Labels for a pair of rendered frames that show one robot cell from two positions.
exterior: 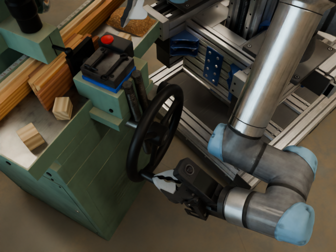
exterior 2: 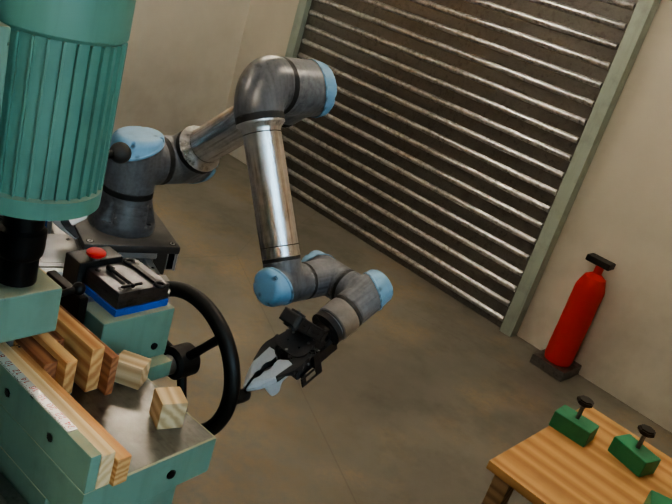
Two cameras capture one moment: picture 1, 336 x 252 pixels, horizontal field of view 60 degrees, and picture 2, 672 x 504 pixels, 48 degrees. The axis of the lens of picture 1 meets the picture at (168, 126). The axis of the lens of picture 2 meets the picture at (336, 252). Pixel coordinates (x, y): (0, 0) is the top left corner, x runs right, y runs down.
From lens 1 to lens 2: 1.16 m
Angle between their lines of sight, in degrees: 69
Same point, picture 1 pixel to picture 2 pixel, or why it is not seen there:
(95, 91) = (140, 322)
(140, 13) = not seen: hidden behind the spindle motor
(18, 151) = (174, 438)
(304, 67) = (162, 233)
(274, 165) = (324, 268)
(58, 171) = not seen: hidden behind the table
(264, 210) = (362, 292)
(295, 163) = (327, 259)
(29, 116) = (106, 413)
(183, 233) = not seen: outside the picture
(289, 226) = (382, 284)
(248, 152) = (305, 271)
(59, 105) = (135, 360)
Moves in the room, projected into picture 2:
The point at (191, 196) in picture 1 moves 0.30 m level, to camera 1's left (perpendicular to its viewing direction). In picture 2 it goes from (309, 344) to (263, 434)
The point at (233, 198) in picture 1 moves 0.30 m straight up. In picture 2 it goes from (338, 308) to (385, 161)
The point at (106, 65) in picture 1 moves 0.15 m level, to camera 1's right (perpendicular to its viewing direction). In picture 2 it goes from (135, 278) to (173, 247)
